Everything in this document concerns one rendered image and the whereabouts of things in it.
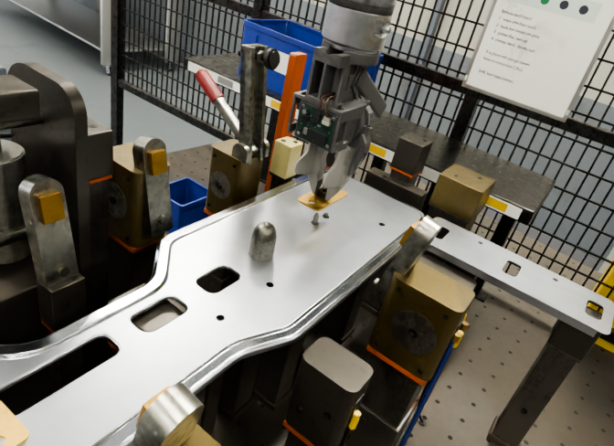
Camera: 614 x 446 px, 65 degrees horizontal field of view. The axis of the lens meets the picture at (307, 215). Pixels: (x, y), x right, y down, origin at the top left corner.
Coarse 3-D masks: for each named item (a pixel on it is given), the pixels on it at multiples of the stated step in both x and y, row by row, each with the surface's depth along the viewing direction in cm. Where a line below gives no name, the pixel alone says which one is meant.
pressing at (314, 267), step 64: (192, 256) 60; (320, 256) 65; (384, 256) 69; (128, 320) 49; (192, 320) 51; (256, 320) 53; (320, 320) 56; (0, 384) 40; (128, 384) 43; (192, 384) 44
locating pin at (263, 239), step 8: (264, 224) 60; (256, 232) 60; (264, 232) 60; (272, 232) 60; (256, 240) 60; (264, 240) 60; (272, 240) 61; (256, 248) 61; (264, 248) 61; (272, 248) 61; (256, 256) 61; (264, 256) 61; (272, 256) 63
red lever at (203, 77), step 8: (200, 72) 75; (200, 80) 75; (208, 80) 75; (208, 88) 75; (216, 88) 75; (208, 96) 75; (216, 96) 75; (216, 104) 75; (224, 104) 75; (224, 112) 75; (232, 112) 76; (232, 120) 75; (232, 128) 75; (256, 152) 75
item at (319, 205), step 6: (318, 192) 69; (324, 192) 69; (342, 192) 72; (300, 198) 68; (306, 198) 68; (312, 198) 69; (318, 198) 69; (330, 198) 70; (336, 198) 70; (306, 204) 67; (312, 204) 67; (318, 204) 68; (324, 204) 68; (330, 204) 69; (318, 210) 66
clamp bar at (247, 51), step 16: (240, 48) 68; (256, 48) 69; (272, 48) 67; (240, 64) 69; (256, 64) 70; (272, 64) 67; (240, 80) 70; (256, 80) 71; (240, 96) 71; (256, 96) 72; (240, 112) 72; (256, 112) 73; (240, 128) 73; (256, 128) 74; (256, 144) 76
